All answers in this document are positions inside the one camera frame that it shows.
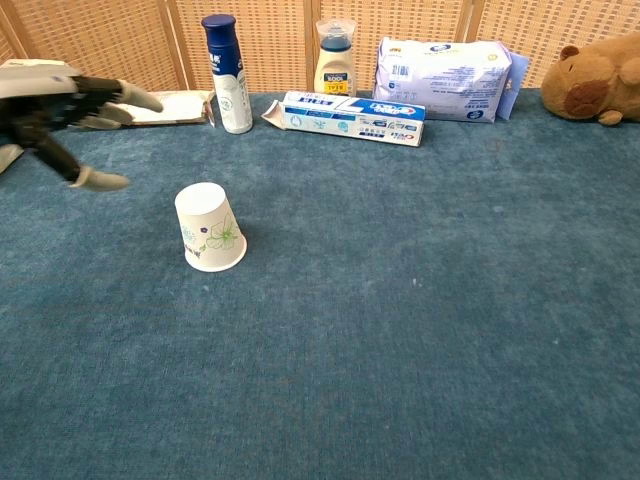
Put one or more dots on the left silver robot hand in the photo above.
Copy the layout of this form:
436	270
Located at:
45	100

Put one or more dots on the white round jar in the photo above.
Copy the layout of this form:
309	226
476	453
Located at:
210	230

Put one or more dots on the white bottle with blue cap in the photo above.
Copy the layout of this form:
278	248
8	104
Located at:
229	85

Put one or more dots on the small clear-lid jar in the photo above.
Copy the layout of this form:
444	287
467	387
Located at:
335	70

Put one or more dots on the long cream tissue pack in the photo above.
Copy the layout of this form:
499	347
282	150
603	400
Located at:
8	157

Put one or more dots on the flat white plastic package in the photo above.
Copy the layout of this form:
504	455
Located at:
182	107

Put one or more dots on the woven wicker folding screen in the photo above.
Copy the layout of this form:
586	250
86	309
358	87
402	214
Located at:
275	40

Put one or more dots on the blue white toothpaste box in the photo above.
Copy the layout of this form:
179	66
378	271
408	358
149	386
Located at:
350	122

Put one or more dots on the blue table carpet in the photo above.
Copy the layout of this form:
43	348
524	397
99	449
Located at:
350	300

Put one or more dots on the white blue wet wipes pack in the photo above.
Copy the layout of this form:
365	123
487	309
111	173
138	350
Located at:
440	80

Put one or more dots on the brown capybara plush toy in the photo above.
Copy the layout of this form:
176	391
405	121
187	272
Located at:
595	80

